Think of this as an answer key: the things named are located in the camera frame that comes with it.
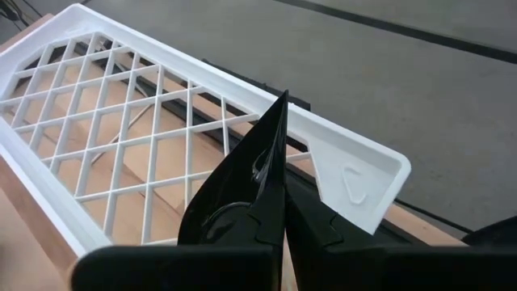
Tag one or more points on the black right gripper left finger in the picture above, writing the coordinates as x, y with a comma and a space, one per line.
266, 230

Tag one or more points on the black teardrop mini plate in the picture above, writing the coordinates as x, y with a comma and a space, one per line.
234, 182

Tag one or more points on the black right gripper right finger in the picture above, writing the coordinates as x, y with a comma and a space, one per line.
323, 250

